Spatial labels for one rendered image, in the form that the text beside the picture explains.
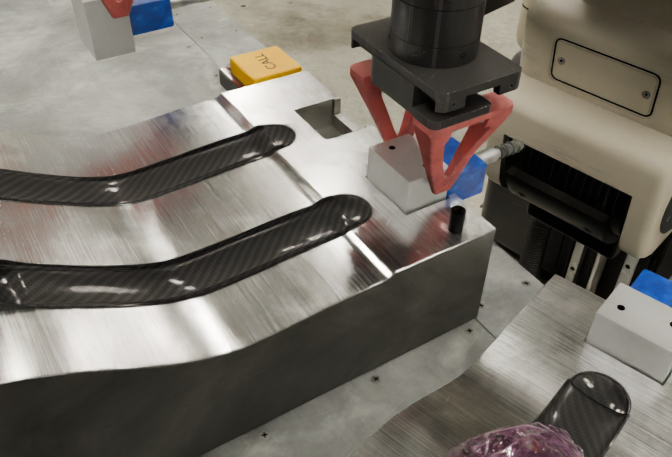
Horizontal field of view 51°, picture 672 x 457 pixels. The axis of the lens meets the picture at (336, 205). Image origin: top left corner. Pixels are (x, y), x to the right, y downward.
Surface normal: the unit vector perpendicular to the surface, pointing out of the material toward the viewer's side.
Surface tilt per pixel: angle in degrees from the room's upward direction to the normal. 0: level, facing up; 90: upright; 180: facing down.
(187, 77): 0
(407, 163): 0
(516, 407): 18
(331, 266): 3
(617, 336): 90
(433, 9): 91
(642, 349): 90
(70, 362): 27
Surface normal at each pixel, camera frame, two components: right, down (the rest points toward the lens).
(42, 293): 0.40, -0.85
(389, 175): -0.86, 0.31
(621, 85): -0.71, 0.53
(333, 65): 0.02, -0.78
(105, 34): 0.52, 0.54
